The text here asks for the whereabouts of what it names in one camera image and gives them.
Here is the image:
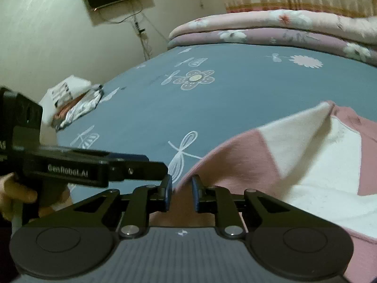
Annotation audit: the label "pink and white knit sweater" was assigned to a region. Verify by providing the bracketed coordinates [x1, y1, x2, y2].
[152, 102, 376, 282]

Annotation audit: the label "pile of clothes and papers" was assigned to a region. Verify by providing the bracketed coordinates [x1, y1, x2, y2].
[39, 75, 103, 131]

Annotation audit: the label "person's left hand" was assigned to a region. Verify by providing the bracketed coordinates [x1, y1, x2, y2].
[1, 173, 73, 221]

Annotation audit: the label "blue floral bed sheet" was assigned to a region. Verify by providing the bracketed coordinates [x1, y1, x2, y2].
[57, 43, 376, 176]

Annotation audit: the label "purple floral folded quilt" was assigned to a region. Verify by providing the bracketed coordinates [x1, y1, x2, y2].
[168, 28, 376, 67]

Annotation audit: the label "pink floral folded quilt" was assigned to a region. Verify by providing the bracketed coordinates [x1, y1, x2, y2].
[169, 9, 376, 45]

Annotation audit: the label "dangling wall cables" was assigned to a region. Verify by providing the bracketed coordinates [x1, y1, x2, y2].
[94, 0, 169, 62]

